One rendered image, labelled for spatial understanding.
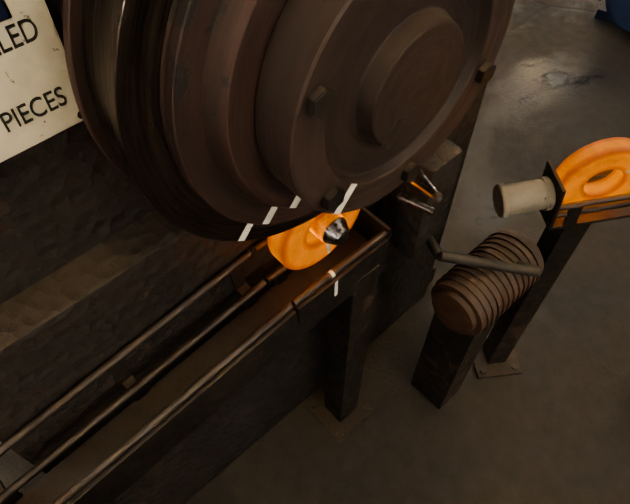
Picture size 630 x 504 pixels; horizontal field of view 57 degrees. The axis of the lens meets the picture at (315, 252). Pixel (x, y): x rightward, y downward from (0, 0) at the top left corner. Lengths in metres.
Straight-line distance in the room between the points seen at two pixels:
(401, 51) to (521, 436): 1.25
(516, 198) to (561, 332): 0.77
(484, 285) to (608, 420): 0.68
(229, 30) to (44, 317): 0.41
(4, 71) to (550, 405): 1.43
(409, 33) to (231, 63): 0.14
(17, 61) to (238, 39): 0.21
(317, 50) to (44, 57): 0.25
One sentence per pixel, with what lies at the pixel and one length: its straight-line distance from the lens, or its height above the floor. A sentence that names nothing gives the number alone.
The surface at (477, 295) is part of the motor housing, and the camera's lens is 1.11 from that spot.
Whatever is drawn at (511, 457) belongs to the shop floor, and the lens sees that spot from 1.58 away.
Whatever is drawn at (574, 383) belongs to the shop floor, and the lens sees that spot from 1.71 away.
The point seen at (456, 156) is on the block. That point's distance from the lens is 0.94.
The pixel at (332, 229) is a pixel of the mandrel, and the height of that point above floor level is 0.84.
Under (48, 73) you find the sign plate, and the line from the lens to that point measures 0.58.
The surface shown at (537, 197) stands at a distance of 1.07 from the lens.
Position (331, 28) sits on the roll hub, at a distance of 0.42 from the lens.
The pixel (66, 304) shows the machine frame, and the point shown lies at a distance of 0.72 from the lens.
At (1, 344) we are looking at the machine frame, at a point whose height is 0.87.
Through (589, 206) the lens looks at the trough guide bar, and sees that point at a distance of 1.13.
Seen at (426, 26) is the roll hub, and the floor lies 1.17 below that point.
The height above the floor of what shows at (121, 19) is 1.23.
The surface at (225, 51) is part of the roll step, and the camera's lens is 0.44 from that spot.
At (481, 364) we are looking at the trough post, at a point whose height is 0.01.
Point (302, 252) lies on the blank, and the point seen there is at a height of 0.79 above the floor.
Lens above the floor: 1.44
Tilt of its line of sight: 54 degrees down
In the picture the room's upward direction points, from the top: straight up
